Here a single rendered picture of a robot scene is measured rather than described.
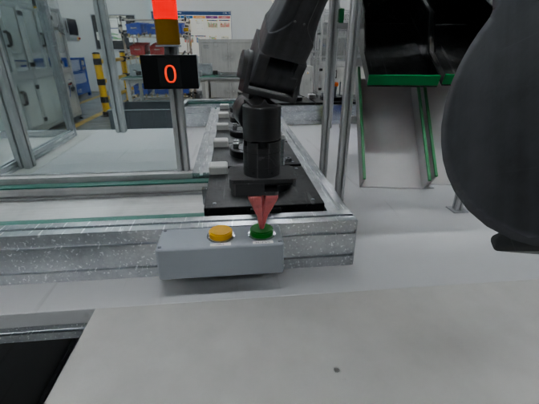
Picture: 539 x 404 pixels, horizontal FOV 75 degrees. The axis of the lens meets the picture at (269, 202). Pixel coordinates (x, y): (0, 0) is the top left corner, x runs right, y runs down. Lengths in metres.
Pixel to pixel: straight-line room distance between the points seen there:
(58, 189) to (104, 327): 0.46
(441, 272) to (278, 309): 0.33
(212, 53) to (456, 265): 7.52
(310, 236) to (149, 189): 0.44
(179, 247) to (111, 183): 0.40
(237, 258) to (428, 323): 0.32
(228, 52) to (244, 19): 3.33
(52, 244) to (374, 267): 0.59
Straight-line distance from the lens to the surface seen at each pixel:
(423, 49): 0.86
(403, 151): 0.81
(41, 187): 1.01
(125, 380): 0.55
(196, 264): 0.60
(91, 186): 0.96
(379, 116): 0.85
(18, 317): 0.73
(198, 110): 1.95
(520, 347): 0.66
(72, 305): 0.70
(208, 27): 11.24
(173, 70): 0.85
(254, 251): 0.59
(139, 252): 0.69
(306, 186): 0.79
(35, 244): 0.74
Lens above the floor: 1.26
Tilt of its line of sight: 24 degrees down
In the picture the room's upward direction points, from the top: straight up
